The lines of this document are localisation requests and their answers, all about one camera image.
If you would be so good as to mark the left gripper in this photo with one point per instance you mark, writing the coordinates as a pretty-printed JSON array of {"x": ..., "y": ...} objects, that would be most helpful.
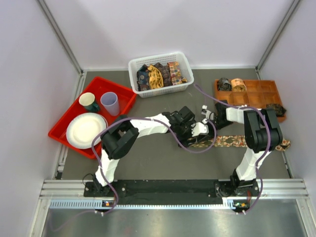
[{"x": 183, "y": 139}]

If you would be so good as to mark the floral patterned tie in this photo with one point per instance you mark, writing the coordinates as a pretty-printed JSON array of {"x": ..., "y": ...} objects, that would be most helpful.
[{"x": 235, "y": 141}]

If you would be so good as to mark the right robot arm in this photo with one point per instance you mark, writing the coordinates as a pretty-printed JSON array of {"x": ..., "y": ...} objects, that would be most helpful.
[{"x": 262, "y": 135}]

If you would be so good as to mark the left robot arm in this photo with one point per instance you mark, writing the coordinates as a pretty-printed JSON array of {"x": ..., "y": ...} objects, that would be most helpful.
[{"x": 119, "y": 138}]

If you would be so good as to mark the rolled dark grey tie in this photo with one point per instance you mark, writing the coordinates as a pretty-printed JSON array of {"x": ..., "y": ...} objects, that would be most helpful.
[{"x": 224, "y": 84}]

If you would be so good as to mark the rolled beige tie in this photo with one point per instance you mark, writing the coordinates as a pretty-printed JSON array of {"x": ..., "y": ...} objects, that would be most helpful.
[{"x": 238, "y": 85}]

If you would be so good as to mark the orange dotted tie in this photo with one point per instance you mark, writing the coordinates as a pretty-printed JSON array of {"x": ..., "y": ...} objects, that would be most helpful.
[{"x": 175, "y": 73}]

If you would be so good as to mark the yellow patterned tie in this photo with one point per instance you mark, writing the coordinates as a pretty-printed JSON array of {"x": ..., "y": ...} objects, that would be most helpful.
[{"x": 155, "y": 78}]

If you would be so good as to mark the wooden compartment tray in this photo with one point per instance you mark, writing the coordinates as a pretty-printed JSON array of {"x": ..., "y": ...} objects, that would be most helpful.
[{"x": 259, "y": 94}]

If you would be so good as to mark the maroon patterned tie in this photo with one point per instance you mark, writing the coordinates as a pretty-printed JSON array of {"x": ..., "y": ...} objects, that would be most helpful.
[{"x": 165, "y": 72}]

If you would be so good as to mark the dark blue patterned tie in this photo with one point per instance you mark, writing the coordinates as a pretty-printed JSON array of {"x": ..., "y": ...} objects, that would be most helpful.
[{"x": 143, "y": 78}]

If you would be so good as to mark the rolled dark green tie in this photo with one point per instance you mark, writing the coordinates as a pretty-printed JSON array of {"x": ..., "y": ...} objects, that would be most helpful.
[{"x": 280, "y": 111}]

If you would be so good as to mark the white plastic basket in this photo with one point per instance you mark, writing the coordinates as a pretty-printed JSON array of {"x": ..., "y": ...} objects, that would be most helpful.
[{"x": 135, "y": 64}]

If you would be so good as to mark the lilac plastic cup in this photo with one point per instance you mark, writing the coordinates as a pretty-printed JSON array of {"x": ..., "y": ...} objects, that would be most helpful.
[{"x": 110, "y": 102}]

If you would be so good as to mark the red plastic tray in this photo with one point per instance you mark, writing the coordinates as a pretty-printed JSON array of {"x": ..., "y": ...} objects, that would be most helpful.
[{"x": 98, "y": 86}]

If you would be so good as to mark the green mug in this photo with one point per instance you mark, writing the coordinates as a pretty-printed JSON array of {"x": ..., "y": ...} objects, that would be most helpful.
[{"x": 88, "y": 101}]

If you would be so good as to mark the white paper plate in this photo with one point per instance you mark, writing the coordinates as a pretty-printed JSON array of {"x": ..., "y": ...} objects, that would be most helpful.
[{"x": 84, "y": 128}]

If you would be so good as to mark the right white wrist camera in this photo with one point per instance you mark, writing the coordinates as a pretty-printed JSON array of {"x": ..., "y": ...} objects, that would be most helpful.
[{"x": 207, "y": 113}]

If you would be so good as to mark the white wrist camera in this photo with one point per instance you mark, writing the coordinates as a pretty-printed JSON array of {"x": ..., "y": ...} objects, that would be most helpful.
[
  {"x": 207, "y": 113},
  {"x": 199, "y": 128}
]

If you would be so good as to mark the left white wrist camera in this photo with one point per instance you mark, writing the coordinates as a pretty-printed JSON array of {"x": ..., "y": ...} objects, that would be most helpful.
[{"x": 199, "y": 128}]

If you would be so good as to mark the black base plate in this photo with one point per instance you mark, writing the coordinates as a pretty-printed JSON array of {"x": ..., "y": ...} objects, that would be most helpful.
[{"x": 180, "y": 192}]

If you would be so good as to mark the aluminium front rail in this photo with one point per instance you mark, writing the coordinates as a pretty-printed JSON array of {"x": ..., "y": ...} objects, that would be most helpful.
[{"x": 76, "y": 194}]

